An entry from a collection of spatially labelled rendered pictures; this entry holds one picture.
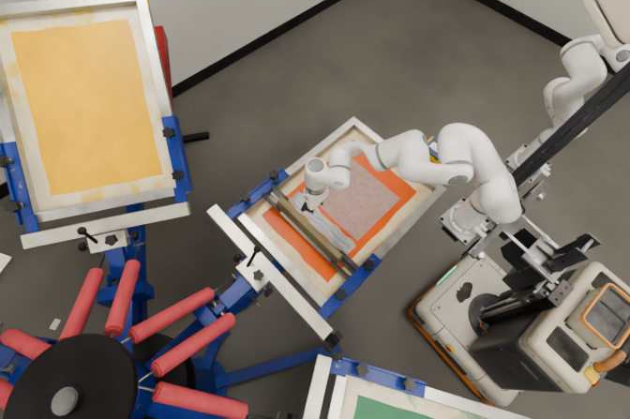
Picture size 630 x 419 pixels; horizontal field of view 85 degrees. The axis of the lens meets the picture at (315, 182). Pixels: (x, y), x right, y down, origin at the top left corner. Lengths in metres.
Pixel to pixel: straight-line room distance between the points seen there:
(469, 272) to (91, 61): 2.22
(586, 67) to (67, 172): 1.78
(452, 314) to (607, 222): 1.65
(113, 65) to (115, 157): 0.36
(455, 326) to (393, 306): 0.42
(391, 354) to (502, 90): 2.62
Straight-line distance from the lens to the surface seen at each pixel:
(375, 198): 1.62
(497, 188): 1.10
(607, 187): 3.69
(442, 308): 2.28
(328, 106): 3.19
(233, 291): 1.38
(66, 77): 1.65
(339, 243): 1.50
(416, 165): 0.93
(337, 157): 1.12
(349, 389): 1.43
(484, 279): 2.43
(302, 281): 1.42
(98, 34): 1.65
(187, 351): 1.24
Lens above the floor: 2.37
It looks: 60 degrees down
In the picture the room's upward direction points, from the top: 5 degrees clockwise
